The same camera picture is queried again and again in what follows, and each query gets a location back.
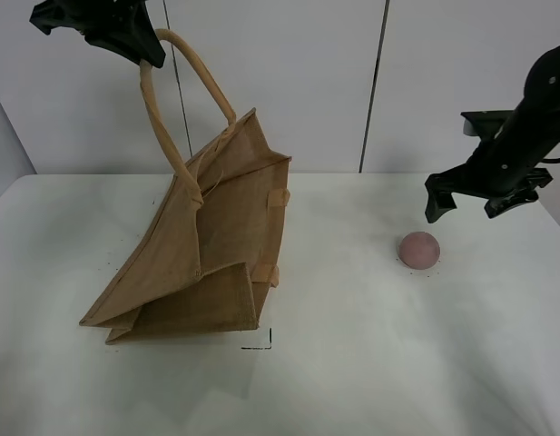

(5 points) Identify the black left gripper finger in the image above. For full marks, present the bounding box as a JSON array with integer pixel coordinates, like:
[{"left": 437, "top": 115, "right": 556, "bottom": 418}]
[{"left": 84, "top": 11, "right": 166, "bottom": 68}]

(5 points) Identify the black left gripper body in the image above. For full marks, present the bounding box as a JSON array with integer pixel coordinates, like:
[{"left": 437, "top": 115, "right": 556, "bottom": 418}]
[{"left": 29, "top": 0, "right": 139, "bottom": 35}]

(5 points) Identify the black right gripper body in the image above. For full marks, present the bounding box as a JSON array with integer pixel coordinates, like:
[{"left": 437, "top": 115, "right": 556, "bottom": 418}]
[{"left": 425, "top": 110, "right": 552, "bottom": 204}]

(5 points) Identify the pink peach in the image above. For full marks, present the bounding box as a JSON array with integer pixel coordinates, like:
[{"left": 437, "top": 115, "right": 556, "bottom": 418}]
[{"left": 398, "top": 232, "right": 441, "bottom": 270}]

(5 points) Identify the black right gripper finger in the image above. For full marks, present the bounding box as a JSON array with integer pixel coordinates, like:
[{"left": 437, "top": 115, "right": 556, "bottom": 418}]
[
  {"left": 484, "top": 181, "right": 549, "bottom": 219},
  {"left": 425, "top": 185, "right": 457, "bottom": 223}
]

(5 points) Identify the brown linen tote bag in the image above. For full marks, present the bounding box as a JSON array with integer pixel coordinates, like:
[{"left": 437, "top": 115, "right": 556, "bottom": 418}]
[{"left": 81, "top": 29, "right": 290, "bottom": 344}]

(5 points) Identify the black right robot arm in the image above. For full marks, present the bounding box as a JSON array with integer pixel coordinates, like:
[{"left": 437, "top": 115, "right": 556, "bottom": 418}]
[{"left": 425, "top": 46, "right": 560, "bottom": 223}]

